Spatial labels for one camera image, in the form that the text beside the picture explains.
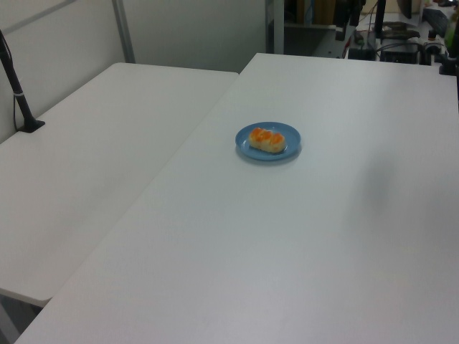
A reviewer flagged blue round plate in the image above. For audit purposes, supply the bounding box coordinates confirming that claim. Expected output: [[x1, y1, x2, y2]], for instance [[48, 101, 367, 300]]
[[235, 122, 302, 164]]

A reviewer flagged white side table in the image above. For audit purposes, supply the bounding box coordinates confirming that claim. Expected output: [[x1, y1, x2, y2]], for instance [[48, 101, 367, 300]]
[[0, 62, 240, 308]]

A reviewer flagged black camera pole with base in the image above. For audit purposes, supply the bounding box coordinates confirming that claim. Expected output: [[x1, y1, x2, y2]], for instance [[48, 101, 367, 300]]
[[0, 28, 47, 134]]

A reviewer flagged black monitor stand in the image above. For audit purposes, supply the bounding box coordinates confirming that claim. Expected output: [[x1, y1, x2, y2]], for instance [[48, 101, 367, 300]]
[[374, 0, 388, 41]]

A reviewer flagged black table clamp mount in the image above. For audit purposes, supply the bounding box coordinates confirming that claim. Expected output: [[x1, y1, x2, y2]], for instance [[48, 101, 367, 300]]
[[438, 52, 459, 77]]

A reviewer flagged black electronics box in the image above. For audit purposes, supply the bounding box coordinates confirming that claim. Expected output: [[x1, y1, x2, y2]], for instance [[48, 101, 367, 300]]
[[379, 42, 421, 65]]

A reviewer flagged small black box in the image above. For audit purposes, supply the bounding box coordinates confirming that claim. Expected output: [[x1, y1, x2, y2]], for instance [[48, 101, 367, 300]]
[[348, 47, 377, 61]]

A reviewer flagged green bottle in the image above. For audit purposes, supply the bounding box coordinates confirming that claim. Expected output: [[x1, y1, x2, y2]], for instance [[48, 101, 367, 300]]
[[445, 14, 459, 49]]

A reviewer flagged grey metal partition post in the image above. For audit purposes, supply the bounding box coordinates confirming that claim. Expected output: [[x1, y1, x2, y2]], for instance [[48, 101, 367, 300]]
[[266, 0, 285, 55]]

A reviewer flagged wooden cabinet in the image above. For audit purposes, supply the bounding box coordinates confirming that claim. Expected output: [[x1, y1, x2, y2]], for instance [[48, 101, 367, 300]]
[[296, 0, 338, 26]]

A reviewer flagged black keyboard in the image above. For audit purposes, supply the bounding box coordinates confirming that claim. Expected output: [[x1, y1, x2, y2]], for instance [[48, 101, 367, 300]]
[[422, 6, 450, 34]]

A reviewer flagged dark mottled flat object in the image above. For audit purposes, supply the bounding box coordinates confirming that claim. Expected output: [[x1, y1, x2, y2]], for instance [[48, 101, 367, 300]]
[[382, 21, 421, 39]]

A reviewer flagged bread with orange topping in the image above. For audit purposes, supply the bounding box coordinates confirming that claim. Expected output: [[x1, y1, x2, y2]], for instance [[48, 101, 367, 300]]
[[249, 127, 288, 153]]

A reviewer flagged thin black pole cable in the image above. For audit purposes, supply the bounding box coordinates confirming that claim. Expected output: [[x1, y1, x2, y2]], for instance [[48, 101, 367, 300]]
[[13, 95, 26, 130]]

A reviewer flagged black hanging device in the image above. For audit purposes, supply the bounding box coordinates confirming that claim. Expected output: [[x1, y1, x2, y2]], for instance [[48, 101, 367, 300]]
[[334, 0, 360, 42]]

